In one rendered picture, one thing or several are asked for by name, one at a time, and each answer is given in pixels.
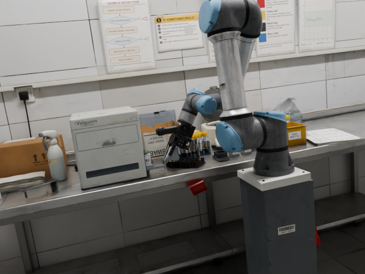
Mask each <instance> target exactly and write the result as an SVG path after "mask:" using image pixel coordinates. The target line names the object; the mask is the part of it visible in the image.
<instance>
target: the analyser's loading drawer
mask: <svg viewBox="0 0 365 274"><path fill-rule="evenodd" d="M151 160H152V158H151ZM159 168H164V169H166V161H165V160H164V158H162V157H161V162H158V163H153V160H152V164H151V165H146V169H147V171H148V170H154V169H159Z"/></svg>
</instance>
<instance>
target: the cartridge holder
mask: <svg viewBox="0 0 365 274"><path fill-rule="evenodd" d="M212 157H213V158H214V159H216V160H218V161H224V160H229V159H230V157H228V153H227V152H226V151H224V150H220V151H214V155H212Z"/></svg>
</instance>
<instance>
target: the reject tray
mask: <svg viewBox="0 0 365 274"><path fill-rule="evenodd" d="M189 188H190V190H191V191H192V193H193V195H194V196H195V195H197V194H199V193H201V192H203V191H205V190H207V187H206V185H205V183H204V181H203V180H202V181H200V182H198V183H196V184H193V185H191V186H189Z"/></svg>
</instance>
